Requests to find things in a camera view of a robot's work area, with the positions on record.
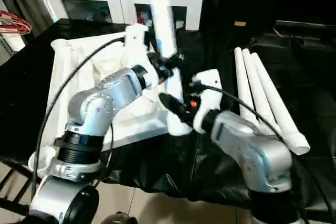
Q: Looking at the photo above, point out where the red cable bundle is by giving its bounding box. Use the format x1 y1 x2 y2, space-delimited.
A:
0 12 33 37

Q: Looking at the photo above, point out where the white plastic table top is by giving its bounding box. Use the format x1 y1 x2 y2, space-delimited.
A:
29 24 182 171

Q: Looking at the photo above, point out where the white plastic table leg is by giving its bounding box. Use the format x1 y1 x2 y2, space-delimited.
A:
146 0 193 137
241 49 287 133
234 47 263 125
249 51 311 156

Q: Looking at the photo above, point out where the black folding table frame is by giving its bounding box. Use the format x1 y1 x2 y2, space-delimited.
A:
0 156 37 217

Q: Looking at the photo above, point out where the black work mat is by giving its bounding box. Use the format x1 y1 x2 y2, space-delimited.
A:
0 18 336 219

